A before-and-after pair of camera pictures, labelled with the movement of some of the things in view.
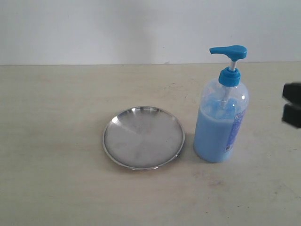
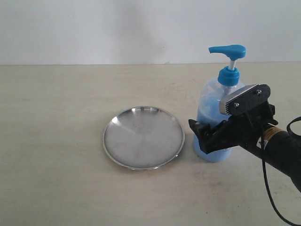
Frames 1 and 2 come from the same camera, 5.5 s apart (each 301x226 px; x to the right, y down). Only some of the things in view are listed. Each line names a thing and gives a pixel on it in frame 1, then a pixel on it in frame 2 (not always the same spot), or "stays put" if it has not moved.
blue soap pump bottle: x=223 y=107 stays put
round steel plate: x=143 y=138 stays put
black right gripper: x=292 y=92 -> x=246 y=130
